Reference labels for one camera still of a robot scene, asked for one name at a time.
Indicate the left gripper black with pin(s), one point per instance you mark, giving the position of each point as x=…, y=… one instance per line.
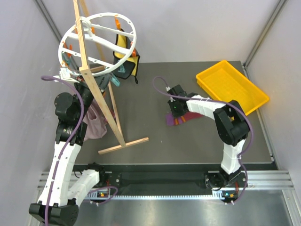
x=102, y=80

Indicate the pink sock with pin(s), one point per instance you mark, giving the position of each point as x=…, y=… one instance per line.
x=96, y=122

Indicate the maroon sock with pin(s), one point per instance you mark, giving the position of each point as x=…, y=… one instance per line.
x=171, y=121

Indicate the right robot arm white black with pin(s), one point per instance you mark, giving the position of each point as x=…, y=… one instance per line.
x=231, y=125

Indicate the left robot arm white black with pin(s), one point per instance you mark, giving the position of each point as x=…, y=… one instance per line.
x=59, y=202

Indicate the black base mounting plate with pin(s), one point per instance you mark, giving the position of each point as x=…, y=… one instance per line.
x=199, y=174

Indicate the yellow plastic tray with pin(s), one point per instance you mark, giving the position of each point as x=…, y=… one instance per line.
x=224, y=82

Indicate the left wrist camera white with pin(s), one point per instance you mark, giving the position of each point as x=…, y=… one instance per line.
x=65, y=75

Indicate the grey slotted cable duct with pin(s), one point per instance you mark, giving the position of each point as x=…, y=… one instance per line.
x=214, y=195

